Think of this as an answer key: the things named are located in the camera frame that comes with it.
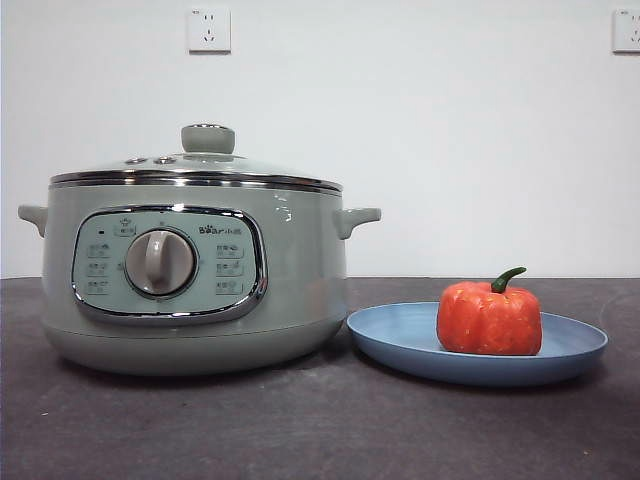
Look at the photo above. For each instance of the glass lid with green knob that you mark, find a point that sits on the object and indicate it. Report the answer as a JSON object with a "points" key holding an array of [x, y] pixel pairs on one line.
{"points": [[207, 139]]}

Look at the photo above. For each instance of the orange pumpkin with green stem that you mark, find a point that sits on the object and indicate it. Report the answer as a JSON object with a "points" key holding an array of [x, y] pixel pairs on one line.
{"points": [[490, 325]]}

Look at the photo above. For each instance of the pale green electric steamer pot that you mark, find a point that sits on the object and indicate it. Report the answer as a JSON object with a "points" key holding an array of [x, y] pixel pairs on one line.
{"points": [[300, 300]]}

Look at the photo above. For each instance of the blue round plate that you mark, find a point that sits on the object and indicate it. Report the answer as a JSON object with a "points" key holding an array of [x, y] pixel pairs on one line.
{"points": [[395, 335]]}

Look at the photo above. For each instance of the white wall socket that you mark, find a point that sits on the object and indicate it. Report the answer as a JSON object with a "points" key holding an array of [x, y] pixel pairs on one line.
{"points": [[209, 30], [627, 31]]}

